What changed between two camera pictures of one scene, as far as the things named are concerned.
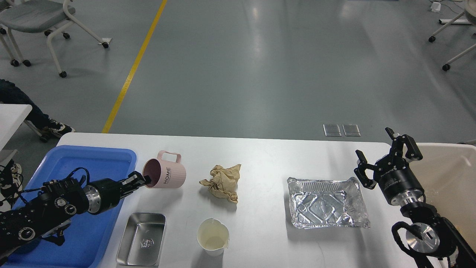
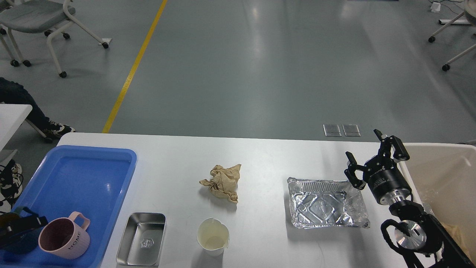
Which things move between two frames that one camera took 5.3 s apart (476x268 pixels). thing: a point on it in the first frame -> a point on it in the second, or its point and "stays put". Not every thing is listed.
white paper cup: (213, 236) stays put
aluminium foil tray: (326, 204) stays put
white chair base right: (469, 12) stays put
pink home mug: (166, 171) -> (63, 238)
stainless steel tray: (142, 241) stays put
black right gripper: (397, 180) -> (383, 176)
